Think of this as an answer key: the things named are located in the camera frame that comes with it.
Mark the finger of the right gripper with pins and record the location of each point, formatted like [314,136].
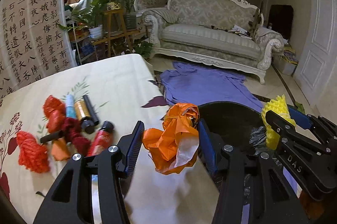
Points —
[287,131]
[320,127]

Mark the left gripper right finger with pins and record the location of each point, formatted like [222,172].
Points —
[253,188]

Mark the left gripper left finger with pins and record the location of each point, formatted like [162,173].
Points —
[69,200]

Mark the yellow foam fruit net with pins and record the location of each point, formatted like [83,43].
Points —
[276,116]

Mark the small orange paper piece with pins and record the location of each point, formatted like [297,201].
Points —
[59,150]

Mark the red bottle black cap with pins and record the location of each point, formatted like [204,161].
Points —
[102,140]

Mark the dark red satin cloth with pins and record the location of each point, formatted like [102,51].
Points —
[72,133]

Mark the red foam fruit net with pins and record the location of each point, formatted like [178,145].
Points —
[31,154]

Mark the orange plastic bag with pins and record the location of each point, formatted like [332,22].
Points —
[174,147]

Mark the black trash bin with bag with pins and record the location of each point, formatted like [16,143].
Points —
[234,123]

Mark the white panel door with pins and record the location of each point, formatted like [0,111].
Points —
[319,52]

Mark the black short cylinder tube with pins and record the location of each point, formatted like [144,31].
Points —
[52,137]

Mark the gold bottle black cap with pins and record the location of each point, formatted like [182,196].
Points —
[84,117]

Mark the box with stacked items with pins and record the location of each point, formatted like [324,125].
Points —
[286,63]

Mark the thin black tube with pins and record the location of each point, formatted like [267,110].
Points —
[91,110]

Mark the light blue small tube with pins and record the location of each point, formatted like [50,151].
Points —
[70,108]

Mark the red crumpled plastic wrapper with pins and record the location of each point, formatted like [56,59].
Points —
[55,112]

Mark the floral cream tablecloth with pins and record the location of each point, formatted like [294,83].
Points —
[120,89]

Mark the papers clutter on sofa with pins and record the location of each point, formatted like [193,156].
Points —
[235,30]

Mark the purple cloth on floor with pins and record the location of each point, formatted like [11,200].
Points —
[198,85]

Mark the ornate white grey sofa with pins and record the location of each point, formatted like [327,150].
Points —
[192,38]

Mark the white metal shelf rack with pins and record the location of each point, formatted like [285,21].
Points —
[81,43]

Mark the low green floor plant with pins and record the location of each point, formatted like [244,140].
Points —
[143,48]

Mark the calligraphy screen panel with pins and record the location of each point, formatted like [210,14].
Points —
[33,46]

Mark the striped sofa cushion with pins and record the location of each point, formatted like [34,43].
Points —
[168,15]

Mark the wooden plant stand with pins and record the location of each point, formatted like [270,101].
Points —
[115,33]

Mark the potted plant white pot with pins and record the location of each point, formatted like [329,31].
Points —
[87,18]

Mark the ornate grey armchair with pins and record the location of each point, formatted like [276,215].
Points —
[148,4]

